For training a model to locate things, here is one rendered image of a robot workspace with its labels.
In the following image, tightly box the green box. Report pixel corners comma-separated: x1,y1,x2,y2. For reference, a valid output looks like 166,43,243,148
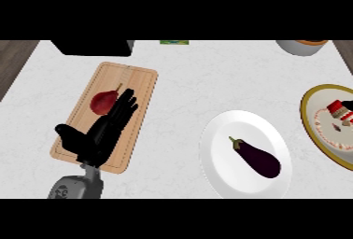
157,39,190,46

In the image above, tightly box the grey pot with orange rim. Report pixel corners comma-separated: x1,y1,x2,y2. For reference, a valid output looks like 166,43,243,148
274,39,329,57

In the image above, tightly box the purple eggplant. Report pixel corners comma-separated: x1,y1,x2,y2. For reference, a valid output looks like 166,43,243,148
227,135,281,179

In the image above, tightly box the white oval bowl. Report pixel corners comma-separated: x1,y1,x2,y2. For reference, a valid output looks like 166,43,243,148
197,109,293,200

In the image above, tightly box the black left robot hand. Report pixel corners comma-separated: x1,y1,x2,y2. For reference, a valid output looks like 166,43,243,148
53,88,140,169

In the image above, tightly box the red pear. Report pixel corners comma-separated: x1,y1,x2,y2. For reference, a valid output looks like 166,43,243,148
89,82,123,116

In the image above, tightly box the red white cupcake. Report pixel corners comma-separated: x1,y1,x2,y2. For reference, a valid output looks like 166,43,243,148
324,99,353,127

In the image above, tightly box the black appliance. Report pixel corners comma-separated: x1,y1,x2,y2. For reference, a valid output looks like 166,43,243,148
50,39,135,58

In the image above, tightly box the wooden cutting board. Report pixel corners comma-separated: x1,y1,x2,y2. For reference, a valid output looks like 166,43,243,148
48,61,159,175

